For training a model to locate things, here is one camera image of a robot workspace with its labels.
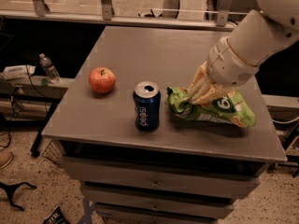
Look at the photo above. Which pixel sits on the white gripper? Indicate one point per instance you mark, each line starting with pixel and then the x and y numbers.
pixel 228 64

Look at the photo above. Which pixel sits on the green rice chip bag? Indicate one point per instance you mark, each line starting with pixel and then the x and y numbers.
pixel 230 108

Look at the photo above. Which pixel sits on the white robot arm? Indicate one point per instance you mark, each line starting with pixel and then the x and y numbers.
pixel 273 27

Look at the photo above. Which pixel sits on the blue pepsi can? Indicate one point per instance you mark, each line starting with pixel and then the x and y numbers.
pixel 147 99

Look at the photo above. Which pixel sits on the black snack bag on floor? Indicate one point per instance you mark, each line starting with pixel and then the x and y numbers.
pixel 56 217

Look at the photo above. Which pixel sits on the grey drawer cabinet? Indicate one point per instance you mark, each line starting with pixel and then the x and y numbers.
pixel 185 172

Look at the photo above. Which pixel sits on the red apple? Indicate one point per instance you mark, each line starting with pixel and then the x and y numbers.
pixel 102 80

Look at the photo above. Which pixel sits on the clear plastic water bottle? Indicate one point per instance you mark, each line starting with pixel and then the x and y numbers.
pixel 49 68

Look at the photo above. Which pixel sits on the low side bench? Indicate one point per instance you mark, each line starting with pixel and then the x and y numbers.
pixel 37 89

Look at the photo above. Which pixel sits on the white tissue pack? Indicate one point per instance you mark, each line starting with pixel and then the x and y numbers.
pixel 18 71

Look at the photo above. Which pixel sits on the metal window rail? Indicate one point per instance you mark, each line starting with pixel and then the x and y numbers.
pixel 155 13

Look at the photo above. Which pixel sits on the wire mesh basket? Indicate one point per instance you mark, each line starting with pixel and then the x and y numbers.
pixel 52 154

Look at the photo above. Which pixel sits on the black floor bracket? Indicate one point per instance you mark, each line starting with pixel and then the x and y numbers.
pixel 11 189

